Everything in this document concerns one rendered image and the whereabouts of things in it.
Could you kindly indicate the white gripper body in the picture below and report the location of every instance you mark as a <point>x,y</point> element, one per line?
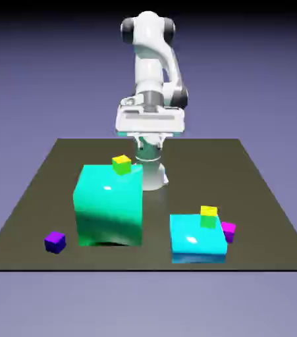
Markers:
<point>150,123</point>

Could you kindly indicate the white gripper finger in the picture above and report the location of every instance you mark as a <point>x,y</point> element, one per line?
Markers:
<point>139,142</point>
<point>159,142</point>

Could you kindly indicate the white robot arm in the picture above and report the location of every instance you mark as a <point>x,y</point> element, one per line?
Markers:
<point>148,44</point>

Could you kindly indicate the small yellow cube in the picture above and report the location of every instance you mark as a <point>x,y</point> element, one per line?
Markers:
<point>121,164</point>
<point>208,217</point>

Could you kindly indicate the small magenta cube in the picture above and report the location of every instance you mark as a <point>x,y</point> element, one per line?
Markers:
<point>228,230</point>

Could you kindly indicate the small purple cube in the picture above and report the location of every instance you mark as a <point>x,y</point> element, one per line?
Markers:
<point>55,242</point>

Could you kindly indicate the large teal box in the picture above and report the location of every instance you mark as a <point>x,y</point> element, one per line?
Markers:
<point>108,205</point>

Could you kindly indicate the large cyan box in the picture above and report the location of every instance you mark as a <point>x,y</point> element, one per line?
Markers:
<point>195,242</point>

